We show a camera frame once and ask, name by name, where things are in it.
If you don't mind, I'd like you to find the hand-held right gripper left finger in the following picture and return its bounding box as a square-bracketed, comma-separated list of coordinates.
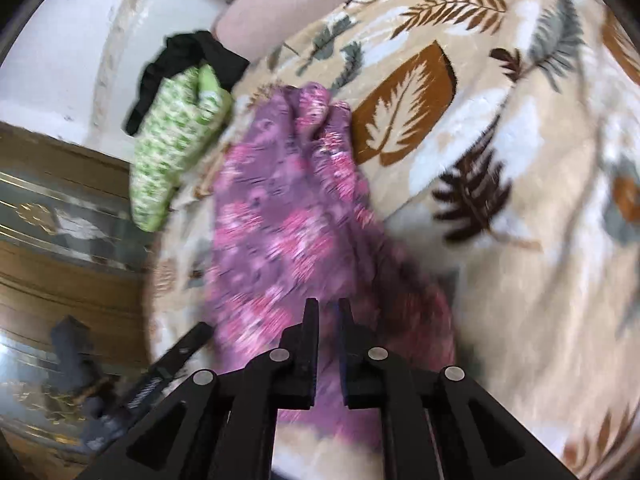
[75, 298, 321, 480]

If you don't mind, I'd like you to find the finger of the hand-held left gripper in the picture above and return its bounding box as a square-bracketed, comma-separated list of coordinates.
[122, 321, 215, 413]

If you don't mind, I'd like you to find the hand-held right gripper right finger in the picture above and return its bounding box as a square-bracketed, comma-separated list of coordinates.
[338, 298, 576, 480]

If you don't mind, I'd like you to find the purple floral garment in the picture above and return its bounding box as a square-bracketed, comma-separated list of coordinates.
[202, 82, 458, 453]

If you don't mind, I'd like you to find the wooden glass-door cabinet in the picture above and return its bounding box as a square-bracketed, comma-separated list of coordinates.
[0, 120, 166, 471]

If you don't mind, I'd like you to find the green patterned pillow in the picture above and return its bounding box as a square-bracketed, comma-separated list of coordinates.
[129, 65, 233, 233]

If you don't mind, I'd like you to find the beige leaf-print blanket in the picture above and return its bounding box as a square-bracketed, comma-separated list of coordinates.
[142, 0, 640, 480]

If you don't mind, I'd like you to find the black cloth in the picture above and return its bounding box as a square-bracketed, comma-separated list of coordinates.
[124, 30, 251, 137]

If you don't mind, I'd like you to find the pink pillow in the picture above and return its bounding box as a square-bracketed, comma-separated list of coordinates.
[210, 0, 401, 61]

